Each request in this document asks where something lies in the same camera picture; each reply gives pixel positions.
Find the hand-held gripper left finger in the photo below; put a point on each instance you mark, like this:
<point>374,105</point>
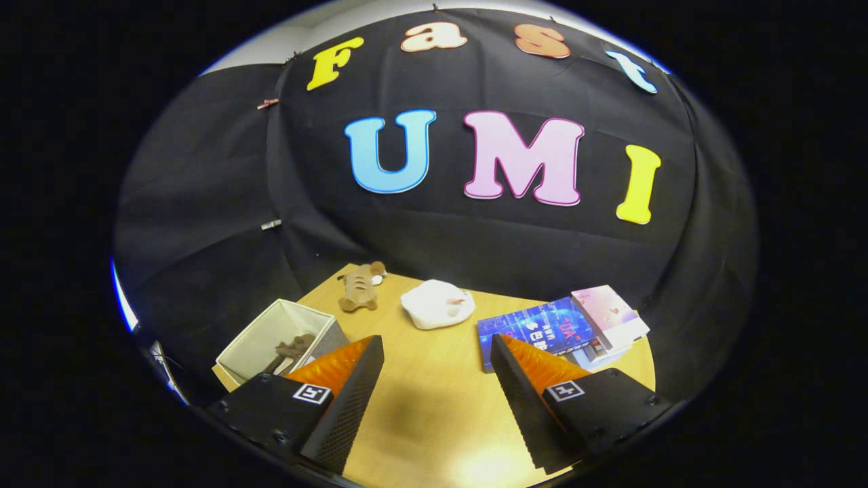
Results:
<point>346,413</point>

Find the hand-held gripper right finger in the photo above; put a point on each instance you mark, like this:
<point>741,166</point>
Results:
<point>522,407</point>

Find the cream fabric storage box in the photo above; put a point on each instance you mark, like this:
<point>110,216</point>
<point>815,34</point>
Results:
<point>261,339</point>

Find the blue book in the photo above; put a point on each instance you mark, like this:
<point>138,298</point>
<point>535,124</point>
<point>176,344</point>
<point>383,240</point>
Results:
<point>536,329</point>

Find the brown striped plush toy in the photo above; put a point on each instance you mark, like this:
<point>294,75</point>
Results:
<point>359,288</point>

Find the pink book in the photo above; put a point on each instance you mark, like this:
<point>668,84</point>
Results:
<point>607,312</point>

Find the white plush toy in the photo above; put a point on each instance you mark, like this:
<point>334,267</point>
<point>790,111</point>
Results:
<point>434,305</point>

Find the laptop screen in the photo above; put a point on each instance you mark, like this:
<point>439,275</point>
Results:
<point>163,362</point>

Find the black backdrop cloth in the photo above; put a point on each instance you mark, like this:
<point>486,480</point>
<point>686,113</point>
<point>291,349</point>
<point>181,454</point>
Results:
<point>441,230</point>

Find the silver clip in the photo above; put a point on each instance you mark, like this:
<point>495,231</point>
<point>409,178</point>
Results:
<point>271,224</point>

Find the bright monitor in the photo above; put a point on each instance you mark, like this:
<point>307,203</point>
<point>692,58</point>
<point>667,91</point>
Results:
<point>122,298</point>

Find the pink clip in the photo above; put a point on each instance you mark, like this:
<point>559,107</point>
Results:
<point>268,104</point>

